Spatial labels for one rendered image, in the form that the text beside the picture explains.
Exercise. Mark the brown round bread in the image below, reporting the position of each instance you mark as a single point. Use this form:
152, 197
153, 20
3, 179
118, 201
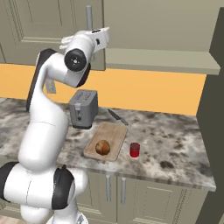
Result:
103, 147

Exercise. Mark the wooden cutting board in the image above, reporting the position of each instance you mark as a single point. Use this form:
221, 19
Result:
112, 135

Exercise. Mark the red jam jar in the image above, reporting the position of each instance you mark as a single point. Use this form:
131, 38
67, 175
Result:
134, 150

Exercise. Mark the dark olive tall cabinet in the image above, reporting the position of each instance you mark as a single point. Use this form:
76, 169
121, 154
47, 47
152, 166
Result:
211, 116

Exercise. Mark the pale grey flat block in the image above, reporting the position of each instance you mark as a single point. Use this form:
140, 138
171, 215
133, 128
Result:
50, 86

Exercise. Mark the black kitchen knife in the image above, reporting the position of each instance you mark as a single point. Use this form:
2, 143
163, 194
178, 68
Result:
117, 116

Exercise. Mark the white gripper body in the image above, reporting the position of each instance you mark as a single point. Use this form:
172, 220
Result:
105, 34

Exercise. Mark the olive wall cabinet door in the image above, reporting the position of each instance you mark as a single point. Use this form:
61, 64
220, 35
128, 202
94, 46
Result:
29, 23

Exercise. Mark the olive open wall cabinet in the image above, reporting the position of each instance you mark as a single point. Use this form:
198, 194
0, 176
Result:
157, 59

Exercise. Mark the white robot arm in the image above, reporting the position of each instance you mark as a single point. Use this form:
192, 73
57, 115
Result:
40, 140

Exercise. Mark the olive base cabinet door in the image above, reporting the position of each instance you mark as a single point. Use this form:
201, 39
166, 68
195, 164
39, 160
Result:
157, 204
96, 204
8, 208

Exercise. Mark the grey toaster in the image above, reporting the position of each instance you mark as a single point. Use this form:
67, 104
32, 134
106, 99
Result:
84, 109

